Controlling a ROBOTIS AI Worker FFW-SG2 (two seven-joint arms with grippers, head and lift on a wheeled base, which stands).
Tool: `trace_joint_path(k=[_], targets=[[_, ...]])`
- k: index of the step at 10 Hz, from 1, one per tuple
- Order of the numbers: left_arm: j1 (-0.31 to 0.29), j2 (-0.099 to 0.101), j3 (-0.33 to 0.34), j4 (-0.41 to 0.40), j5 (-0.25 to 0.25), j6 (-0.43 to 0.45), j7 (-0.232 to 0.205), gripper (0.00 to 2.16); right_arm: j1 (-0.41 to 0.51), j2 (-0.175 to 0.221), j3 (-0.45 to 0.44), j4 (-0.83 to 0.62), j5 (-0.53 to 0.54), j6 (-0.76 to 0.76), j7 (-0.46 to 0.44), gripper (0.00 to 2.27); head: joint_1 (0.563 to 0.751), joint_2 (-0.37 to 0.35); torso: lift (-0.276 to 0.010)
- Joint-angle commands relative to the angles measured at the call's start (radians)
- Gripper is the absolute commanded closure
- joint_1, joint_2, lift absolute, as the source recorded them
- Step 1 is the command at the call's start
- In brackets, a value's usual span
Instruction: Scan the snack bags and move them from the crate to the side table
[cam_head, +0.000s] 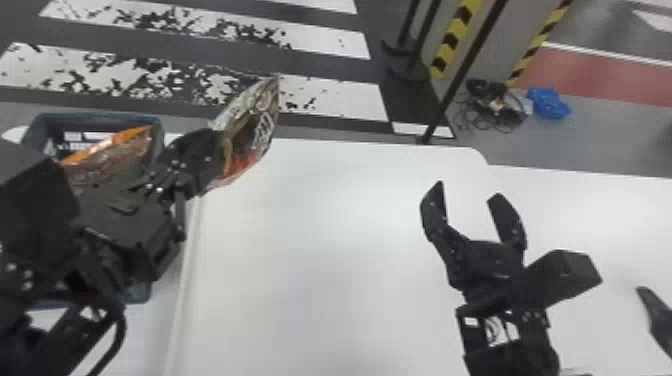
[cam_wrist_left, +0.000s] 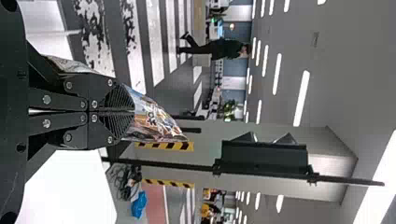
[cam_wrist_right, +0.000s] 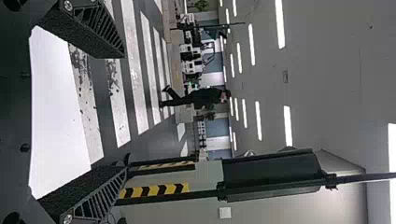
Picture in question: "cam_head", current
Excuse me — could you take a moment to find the blue cloth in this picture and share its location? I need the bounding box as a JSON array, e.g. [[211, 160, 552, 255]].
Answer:
[[525, 85, 573, 121]]

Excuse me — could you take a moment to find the orange snack packet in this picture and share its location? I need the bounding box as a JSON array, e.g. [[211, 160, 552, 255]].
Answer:
[[58, 124, 155, 197]]

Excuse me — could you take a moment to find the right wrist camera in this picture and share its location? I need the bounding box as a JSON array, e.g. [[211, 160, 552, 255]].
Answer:
[[519, 249, 604, 312]]

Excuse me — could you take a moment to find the black cable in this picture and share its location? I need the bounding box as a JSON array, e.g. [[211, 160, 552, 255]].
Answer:
[[451, 78, 529, 135]]

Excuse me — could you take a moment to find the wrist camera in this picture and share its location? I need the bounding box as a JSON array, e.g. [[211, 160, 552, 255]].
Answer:
[[519, 249, 604, 312], [0, 138, 82, 269]]

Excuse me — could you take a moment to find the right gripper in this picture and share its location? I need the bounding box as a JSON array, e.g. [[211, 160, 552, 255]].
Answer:
[[419, 180, 533, 318]]

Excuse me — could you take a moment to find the red snack packet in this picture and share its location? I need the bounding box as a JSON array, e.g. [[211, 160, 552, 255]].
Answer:
[[201, 77, 282, 197]]

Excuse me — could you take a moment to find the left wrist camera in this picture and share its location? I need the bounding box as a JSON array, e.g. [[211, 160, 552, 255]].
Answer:
[[0, 138, 82, 269]]

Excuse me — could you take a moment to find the yellow black striped post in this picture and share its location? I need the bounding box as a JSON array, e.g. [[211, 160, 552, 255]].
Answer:
[[504, 0, 575, 88], [428, 0, 484, 82]]

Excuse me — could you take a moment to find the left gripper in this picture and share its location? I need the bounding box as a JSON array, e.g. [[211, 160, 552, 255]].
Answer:
[[70, 127, 228, 289]]

